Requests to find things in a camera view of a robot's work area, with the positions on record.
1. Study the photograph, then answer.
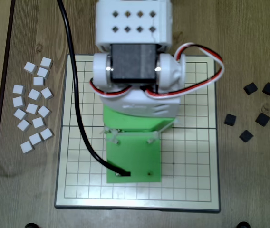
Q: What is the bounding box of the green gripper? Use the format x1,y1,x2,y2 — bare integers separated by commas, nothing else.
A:
103,104,174,133

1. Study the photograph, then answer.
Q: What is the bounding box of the white zip tie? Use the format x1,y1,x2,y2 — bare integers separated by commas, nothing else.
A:
100,126,121,145
146,122,174,144

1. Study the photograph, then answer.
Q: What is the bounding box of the red white black servo wire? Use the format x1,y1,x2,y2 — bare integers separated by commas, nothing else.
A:
89,42,225,98

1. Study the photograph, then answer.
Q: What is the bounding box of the white cube stone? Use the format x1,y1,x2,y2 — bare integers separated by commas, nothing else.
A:
23,61,38,75
12,85,26,95
33,76,45,87
27,88,42,102
13,108,29,121
39,57,54,70
20,140,35,154
12,95,26,108
40,87,55,100
25,103,39,115
32,116,46,130
36,67,50,79
17,119,32,133
28,133,43,146
37,105,52,119
39,128,55,142

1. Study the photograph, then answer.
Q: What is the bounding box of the white go board with grid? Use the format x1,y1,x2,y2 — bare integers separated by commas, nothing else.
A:
54,54,221,214

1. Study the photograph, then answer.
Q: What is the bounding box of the black cube stone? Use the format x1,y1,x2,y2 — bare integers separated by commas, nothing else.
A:
239,129,254,143
261,82,270,96
223,114,237,127
243,82,259,95
255,112,270,127

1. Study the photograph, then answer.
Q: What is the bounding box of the thick black camera cable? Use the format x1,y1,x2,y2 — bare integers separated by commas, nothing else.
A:
57,0,132,178

